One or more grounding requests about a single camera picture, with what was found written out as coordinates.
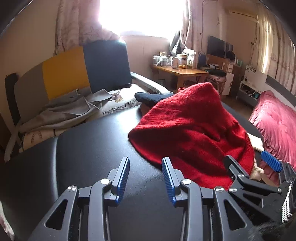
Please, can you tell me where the navy garment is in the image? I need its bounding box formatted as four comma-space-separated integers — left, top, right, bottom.
134, 92, 174, 108

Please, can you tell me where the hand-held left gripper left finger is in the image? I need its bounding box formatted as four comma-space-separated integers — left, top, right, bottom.
27, 157, 130, 241

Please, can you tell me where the grey padded armrest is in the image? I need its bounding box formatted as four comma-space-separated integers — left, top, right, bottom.
131, 72, 173, 94

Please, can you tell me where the wooden table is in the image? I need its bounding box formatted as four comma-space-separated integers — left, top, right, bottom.
150, 64, 209, 92

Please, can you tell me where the beige garment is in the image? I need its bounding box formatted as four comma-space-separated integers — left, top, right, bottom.
247, 133, 265, 181

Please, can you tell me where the pink quilt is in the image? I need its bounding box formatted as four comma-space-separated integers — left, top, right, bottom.
248, 90, 296, 186

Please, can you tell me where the cluster of jars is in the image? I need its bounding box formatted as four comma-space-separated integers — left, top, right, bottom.
153, 50, 197, 69

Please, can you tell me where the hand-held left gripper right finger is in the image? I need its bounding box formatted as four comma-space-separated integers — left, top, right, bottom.
161, 157, 264, 241

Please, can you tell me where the cream striped curtain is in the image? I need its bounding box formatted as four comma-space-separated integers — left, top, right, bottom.
256, 5, 296, 78

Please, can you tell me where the red knit sweater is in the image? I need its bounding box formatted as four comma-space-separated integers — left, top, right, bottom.
128, 82, 255, 190

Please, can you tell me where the white printed cushion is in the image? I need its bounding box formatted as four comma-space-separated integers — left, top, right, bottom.
22, 87, 148, 151

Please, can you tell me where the white low shelf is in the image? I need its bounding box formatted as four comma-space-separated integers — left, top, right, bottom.
238, 66, 260, 100

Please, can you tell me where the person's dark clothing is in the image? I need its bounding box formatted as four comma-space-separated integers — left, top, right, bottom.
257, 219, 296, 241

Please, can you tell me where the pink patterned curtain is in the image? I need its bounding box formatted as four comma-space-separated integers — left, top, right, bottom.
54, 0, 121, 56
170, 0, 222, 57

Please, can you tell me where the grey yellow navy backrest cushion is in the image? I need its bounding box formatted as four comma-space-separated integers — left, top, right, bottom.
14, 40, 133, 102

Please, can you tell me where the grey cloth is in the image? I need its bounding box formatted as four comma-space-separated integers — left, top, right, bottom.
20, 89, 123, 133

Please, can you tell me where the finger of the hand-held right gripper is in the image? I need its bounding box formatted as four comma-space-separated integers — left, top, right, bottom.
224, 155, 284, 222
261, 150, 296, 186

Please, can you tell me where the white cabinet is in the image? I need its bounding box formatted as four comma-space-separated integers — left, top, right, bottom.
225, 64, 241, 95

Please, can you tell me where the black monitor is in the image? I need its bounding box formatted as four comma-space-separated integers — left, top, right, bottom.
207, 35, 226, 58

